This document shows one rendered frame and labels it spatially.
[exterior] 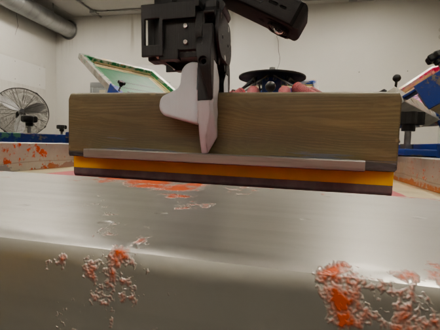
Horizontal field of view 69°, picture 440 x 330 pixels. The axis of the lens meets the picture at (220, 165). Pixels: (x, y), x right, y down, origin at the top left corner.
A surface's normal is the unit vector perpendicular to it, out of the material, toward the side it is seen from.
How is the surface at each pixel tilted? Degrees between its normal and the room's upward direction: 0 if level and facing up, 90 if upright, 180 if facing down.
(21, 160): 90
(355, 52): 90
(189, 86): 83
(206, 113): 103
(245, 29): 90
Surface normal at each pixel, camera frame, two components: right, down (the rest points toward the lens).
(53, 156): 0.98, 0.05
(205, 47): -0.20, -0.15
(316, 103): -0.24, 0.06
